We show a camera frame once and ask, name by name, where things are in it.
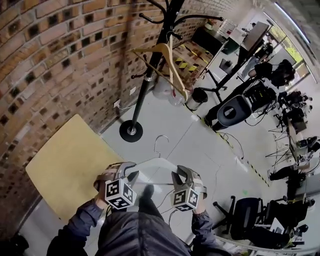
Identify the cardboard box with striped tape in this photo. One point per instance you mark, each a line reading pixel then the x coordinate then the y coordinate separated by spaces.
pixel 192 60

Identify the black office chair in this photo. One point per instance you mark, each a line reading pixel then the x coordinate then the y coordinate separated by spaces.
pixel 246 212
pixel 287 215

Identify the white low shelf unit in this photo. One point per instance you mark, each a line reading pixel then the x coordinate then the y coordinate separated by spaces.
pixel 232 27

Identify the clear plastic bags pile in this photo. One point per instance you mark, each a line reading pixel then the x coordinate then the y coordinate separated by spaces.
pixel 165 92

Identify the trash can with black liner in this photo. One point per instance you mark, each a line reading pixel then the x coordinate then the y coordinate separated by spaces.
pixel 198 96

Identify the person's clothed body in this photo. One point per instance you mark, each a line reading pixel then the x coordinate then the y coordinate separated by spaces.
pixel 140 232

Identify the light wooden table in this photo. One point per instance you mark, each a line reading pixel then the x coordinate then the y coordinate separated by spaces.
pixel 67 165

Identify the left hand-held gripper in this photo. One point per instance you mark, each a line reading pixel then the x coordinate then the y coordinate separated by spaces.
pixel 117 192

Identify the green bin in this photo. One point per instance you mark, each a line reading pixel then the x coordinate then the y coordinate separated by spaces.
pixel 229 46

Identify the person's left forearm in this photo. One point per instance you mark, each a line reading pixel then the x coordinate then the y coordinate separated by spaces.
pixel 80 220

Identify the person's black shoe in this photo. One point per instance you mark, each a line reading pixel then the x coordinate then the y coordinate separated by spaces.
pixel 149 191

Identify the white plastic hanger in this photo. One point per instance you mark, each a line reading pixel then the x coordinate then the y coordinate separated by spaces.
pixel 160 161

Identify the small flower pot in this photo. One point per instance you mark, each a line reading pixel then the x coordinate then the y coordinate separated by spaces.
pixel 209 24

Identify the black tripod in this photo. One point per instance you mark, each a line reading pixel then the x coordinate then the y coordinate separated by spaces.
pixel 280 147

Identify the person's right forearm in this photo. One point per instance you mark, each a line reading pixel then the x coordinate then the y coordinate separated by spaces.
pixel 200 225

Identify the white wall socket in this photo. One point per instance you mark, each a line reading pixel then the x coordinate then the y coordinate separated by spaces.
pixel 116 103

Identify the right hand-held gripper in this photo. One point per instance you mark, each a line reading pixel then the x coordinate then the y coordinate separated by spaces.
pixel 185 198

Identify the black coat rack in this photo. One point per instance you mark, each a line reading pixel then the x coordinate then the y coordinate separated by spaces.
pixel 142 92

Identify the black cabinet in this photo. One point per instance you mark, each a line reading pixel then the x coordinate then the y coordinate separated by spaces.
pixel 207 41

